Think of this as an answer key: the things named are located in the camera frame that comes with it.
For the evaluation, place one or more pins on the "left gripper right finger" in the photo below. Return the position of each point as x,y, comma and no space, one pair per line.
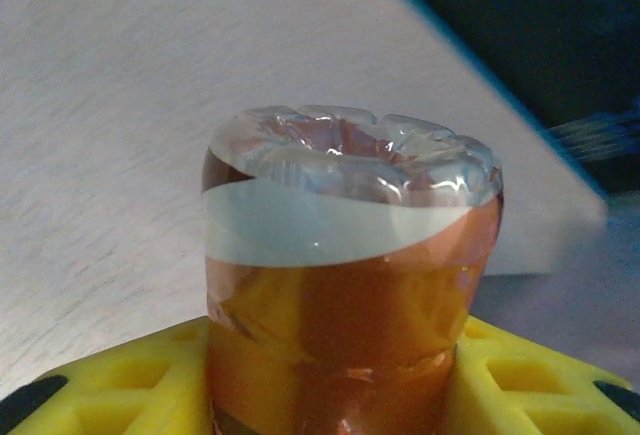
540,395

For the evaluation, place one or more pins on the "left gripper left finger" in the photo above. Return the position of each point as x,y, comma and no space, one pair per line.
125,395

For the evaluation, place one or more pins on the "brown label plastic bottle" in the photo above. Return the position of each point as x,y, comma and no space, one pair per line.
350,305

